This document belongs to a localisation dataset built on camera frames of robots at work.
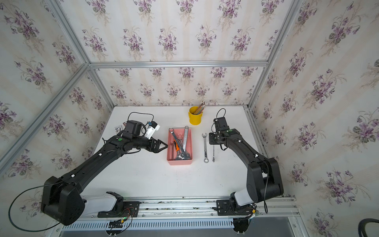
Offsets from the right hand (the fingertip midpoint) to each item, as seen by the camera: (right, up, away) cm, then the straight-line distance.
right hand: (214, 138), depth 89 cm
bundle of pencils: (-8, +20, +11) cm, 24 cm away
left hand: (-30, -2, -11) cm, 32 cm away
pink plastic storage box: (-22, -6, +2) cm, 23 cm away
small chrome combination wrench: (-1, -13, -3) cm, 13 cm away
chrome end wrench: (-5, -14, +1) cm, 15 cm away
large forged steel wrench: (-18, +3, +6) cm, 19 cm away
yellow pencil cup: (-11, +12, +19) cm, 25 cm away
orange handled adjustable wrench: (-24, -6, +6) cm, 25 cm away
